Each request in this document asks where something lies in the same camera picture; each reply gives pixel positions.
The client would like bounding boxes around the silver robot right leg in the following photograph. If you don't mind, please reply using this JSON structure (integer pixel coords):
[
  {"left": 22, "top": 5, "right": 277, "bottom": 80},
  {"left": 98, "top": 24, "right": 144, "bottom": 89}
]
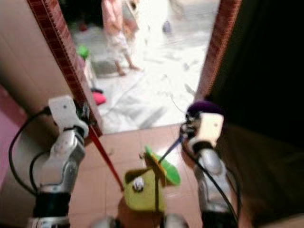
[{"left": 161, "top": 214, "right": 188, "bottom": 228}]

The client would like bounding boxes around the yellow-green dustpan with red handle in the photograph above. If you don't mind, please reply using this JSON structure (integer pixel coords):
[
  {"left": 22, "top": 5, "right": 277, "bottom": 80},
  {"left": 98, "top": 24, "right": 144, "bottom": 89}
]
[{"left": 88, "top": 127, "right": 167, "bottom": 213}]

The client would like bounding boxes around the silver robot left leg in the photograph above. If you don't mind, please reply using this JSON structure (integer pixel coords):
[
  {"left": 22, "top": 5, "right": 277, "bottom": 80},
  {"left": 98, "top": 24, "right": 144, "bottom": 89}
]
[{"left": 90, "top": 216, "right": 117, "bottom": 228}]

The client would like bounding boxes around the dark brown door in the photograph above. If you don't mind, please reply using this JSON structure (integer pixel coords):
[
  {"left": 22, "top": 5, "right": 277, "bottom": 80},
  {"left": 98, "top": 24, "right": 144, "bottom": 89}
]
[{"left": 207, "top": 0, "right": 304, "bottom": 224}]

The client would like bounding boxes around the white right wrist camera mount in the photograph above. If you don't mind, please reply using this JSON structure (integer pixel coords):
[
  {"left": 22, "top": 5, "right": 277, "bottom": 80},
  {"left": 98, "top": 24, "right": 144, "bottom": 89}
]
[{"left": 188, "top": 112, "right": 225, "bottom": 149}]

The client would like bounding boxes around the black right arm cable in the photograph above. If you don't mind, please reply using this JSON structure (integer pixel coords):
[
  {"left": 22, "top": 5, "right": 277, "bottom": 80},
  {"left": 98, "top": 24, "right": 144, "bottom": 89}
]
[{"left": 185, "top": 142, "right": 240, "bottom": 221}]

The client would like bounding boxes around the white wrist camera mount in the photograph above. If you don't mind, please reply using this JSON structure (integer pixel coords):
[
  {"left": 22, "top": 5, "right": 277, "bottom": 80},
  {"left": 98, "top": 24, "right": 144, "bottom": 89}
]
[
  {"left": 48, "top": 95, "right": 90, "bottom": 138},
  {"left": 188, "top": 112, "right": 225, "bottom": 149}
]

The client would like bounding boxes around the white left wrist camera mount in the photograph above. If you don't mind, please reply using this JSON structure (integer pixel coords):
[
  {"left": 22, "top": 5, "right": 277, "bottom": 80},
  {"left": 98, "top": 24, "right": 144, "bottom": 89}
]
[{"left": 48, "top": 95, "right": 90, "bottom": 138}]

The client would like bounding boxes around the hand broom with dark handle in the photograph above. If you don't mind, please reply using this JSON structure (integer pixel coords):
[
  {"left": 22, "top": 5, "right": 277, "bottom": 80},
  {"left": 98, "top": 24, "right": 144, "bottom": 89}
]
[{"left": 144, "top": 133, "right": 188, "bottom": 187}]

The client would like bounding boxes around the long black left arm cable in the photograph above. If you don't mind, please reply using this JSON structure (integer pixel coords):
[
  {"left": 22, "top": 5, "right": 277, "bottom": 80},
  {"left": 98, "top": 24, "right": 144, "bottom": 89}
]
[{"left": 8, "top": 108, "right": 50, "bottom": 196}]

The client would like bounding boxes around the silver robot leg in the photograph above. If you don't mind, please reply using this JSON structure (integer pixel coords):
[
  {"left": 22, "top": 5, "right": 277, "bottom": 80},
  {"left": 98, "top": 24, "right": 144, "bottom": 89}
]
[
  {"left": 90, "top": 216, "right": 117, "bottom": 228},
  {"left": 161, "top": 214, "right": 188, "bottom": 228}
]

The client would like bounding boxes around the short black left arm cable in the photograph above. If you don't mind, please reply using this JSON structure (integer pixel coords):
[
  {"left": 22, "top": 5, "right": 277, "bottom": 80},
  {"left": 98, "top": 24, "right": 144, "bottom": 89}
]
[{"left": 28, "top": 151, "right": 50, "bottom": 188}]

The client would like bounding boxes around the purple round bucket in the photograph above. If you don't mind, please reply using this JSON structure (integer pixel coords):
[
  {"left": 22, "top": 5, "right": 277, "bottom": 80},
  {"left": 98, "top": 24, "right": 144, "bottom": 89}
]
[{"left": 185, "top": 100, "right": 225, "bottom": 119}]

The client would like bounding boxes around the maroon tiled door jamb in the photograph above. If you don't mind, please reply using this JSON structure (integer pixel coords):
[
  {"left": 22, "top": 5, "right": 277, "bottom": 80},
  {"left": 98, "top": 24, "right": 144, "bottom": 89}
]
[
  {"left": 194, "top": 0, "right": 243, "bottom": 103},
  {"left": 27, "top": 0, "right": 104, "bottom": 138}
]

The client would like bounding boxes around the pink flat panel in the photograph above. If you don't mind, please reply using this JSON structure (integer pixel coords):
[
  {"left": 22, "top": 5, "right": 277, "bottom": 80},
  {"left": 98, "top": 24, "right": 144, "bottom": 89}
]
[{"left": 0, "top": 85, "right": 28, "bottom": 186}]

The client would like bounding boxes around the person in pink top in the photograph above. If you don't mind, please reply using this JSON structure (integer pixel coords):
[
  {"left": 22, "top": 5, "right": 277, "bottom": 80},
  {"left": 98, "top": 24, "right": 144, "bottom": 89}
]
[{"left": 101, "top": 0, "right": 143, "bottom": 76}]

